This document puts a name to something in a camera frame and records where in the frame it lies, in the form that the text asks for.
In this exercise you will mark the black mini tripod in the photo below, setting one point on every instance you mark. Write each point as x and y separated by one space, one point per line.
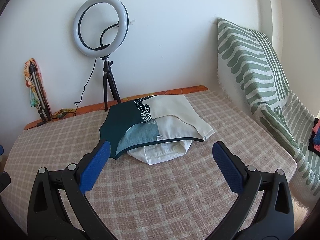
108 80

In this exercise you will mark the colourful scarf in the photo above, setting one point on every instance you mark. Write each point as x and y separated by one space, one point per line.
54 116

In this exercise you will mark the cream and teal printed shirt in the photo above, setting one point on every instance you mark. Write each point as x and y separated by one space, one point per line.
152 120

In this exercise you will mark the pink plaid bed cover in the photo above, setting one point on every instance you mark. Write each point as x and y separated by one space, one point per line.
184 198

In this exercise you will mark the silver folded tripod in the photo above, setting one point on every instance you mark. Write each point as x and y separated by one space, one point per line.
41 103

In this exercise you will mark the white folded shirt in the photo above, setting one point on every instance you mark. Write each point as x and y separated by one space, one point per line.
159 153

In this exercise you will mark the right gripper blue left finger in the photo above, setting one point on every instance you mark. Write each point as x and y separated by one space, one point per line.
91 165

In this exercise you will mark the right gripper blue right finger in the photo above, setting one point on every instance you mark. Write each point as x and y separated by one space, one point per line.
240 178

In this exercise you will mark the white ring light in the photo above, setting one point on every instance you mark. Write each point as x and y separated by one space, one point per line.
100 27

